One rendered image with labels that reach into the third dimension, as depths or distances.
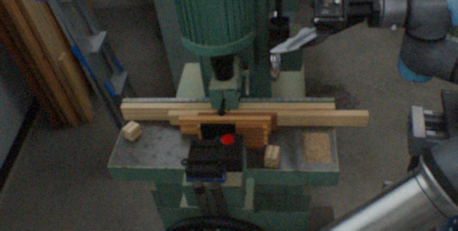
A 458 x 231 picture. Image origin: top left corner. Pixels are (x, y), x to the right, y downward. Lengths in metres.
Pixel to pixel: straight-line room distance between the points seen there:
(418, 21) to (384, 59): 2.12
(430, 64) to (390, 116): 1.67
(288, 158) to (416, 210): 0.54
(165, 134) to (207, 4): 0.46
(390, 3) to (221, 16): 0.32
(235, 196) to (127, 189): 1.32
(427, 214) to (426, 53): 0.37
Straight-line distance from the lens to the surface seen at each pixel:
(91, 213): 2.25
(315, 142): 1.11
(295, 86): 1.44
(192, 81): 1.50
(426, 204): 0.60
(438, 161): 0.59
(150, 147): 1.17
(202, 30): 0.90
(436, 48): 0.88
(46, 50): 2.42
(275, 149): 1.06
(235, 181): 0.98
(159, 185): 1.18
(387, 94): 2.67
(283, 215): 1.24
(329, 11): 0.78
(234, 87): 1.04
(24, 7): 2.30
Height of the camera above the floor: 1.75
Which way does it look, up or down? 43 degrees down
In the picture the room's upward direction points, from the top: 7 degrees counter-clockwise
